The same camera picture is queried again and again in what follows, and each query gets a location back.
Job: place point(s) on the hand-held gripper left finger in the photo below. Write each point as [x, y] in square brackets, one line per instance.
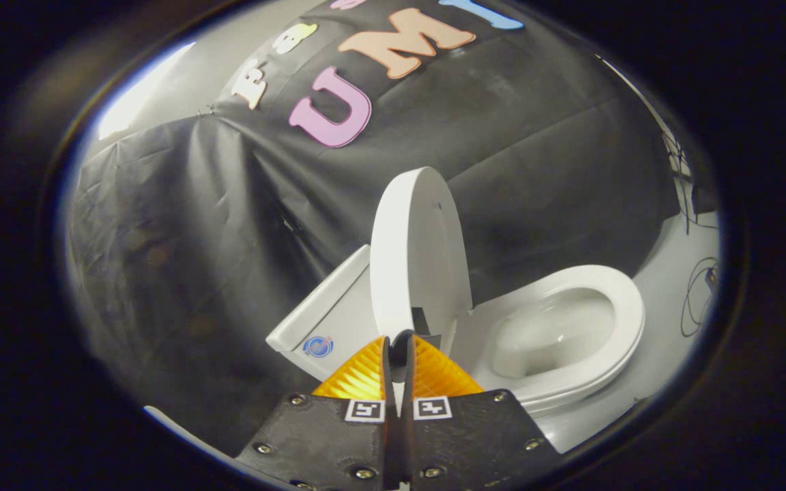
[386, 365]

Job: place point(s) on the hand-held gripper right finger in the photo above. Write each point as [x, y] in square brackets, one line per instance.
[408, 368]

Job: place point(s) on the white toilet lid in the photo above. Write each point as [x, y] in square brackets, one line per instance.
[410, 252]

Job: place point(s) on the white toilet seat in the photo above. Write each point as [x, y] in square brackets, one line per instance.
[628, 307]

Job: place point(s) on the black backdrop cloth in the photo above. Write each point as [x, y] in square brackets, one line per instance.
[536, 157]

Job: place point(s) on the black tripod stand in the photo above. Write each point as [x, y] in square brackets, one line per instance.
[678, 164]

